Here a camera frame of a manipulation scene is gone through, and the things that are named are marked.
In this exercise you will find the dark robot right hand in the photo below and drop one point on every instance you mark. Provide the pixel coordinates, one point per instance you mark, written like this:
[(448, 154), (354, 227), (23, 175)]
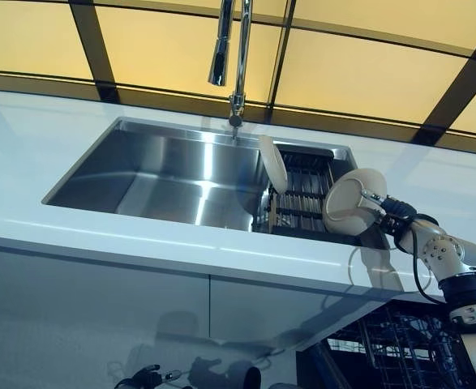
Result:
[(400, 216)]

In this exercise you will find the stainless steel kitchen sink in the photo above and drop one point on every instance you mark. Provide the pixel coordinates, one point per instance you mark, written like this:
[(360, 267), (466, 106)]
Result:
[(160, 174)]

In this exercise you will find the black sink dish rack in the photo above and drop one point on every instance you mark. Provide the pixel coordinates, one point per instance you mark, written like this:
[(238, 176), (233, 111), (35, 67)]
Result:
[(302, 194)]

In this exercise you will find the chrome gooseneck kitchen faucet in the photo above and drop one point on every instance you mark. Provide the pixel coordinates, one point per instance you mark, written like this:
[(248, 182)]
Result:
[(243, 61)]

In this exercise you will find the narrow glossy white cabinet door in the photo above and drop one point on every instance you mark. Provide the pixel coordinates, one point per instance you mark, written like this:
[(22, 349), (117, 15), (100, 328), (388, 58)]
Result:
[(270, 312)]

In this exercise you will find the beige ceramic plate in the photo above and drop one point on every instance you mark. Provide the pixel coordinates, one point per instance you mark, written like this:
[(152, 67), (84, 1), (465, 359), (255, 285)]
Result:
[(349, 206), (274, 162)]

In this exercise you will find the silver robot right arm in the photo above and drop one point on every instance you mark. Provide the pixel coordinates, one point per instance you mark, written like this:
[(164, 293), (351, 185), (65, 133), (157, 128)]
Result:
[(444, 251)]

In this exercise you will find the wide glossy white cabinet door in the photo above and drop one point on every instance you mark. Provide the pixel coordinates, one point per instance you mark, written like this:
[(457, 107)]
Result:
[(91, 291)]

